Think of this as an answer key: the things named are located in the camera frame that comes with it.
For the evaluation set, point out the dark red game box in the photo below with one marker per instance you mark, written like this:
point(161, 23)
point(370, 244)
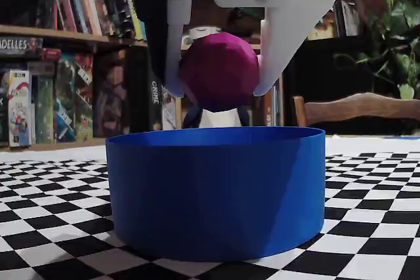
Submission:
point(110, 96)

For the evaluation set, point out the pink faceted ball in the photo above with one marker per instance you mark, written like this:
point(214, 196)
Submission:
point(220, 70)

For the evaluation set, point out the brick bonsai tree model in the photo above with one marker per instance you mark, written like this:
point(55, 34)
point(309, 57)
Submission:
point(241, 17)

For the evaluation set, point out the Citadelles game box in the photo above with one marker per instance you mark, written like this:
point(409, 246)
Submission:
point(19, 45)

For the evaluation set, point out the dark dotted book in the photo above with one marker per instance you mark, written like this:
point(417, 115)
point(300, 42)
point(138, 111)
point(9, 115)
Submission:
point(121, 8)

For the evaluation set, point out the green game box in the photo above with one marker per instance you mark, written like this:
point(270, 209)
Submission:
point(44, 112)

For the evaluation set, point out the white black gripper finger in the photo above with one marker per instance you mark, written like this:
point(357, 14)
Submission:
point(164, 31)

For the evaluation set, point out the dark cabinet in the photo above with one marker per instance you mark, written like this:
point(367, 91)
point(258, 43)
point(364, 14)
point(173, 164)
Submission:
point(311, 70)

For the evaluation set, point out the leafy green plant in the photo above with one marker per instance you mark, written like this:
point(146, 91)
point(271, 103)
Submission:
point(393, 14)

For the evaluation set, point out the checkerboard printed white sheet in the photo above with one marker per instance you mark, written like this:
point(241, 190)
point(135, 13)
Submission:
point(49, 211)

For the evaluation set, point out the white illustrated game box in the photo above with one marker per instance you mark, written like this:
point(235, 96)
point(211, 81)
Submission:
point(19, 106)

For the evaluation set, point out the orange book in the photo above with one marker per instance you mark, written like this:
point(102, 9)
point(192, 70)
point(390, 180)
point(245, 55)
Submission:
point(90, 8)

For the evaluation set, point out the small red box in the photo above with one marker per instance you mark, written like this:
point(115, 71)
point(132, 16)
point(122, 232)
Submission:
point(51, 53)

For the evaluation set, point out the pale blue book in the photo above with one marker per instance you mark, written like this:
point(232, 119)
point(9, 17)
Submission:
point(77, 1)

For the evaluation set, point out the light wooden bookshelf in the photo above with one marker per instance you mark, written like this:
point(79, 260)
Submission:
point(33, 33)

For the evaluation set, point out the blue white penguin figure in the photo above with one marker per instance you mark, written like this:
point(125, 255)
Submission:
point(223, 119)

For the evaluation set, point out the blue tape strip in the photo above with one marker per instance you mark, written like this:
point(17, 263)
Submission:
point(408, 136)

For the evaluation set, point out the blue round box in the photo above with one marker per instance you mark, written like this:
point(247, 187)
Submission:
point(213, 194)

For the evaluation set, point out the teal illustrated game box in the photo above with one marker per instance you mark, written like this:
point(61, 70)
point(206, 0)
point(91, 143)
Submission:
point(65, 103)

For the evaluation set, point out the brown wooden chair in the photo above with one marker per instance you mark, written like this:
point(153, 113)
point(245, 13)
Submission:
point(354, 109)

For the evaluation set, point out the black Crime game box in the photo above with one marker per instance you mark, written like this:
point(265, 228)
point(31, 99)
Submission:
point(155, 96)

